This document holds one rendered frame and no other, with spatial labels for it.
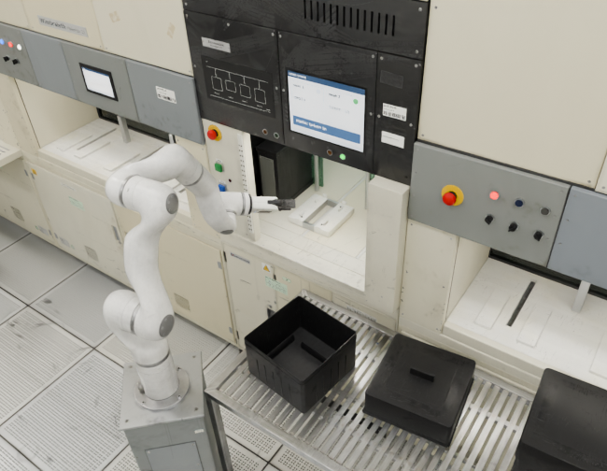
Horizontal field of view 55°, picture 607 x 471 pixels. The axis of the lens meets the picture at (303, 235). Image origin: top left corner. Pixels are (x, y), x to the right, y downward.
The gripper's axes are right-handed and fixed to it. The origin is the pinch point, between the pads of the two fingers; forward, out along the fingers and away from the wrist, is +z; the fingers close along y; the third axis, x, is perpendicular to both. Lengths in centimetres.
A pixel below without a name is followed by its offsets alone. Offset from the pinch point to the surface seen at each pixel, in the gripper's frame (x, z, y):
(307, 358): -56, 4, 3
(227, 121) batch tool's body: 30.6, -21.9, -1.5
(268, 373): -59, -13, 11
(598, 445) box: -76, 54, 82
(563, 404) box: -67, 53, 72
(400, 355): -55, 29, 26
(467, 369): -60, 46, 39
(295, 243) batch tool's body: -11.6, 12.4, -26.3
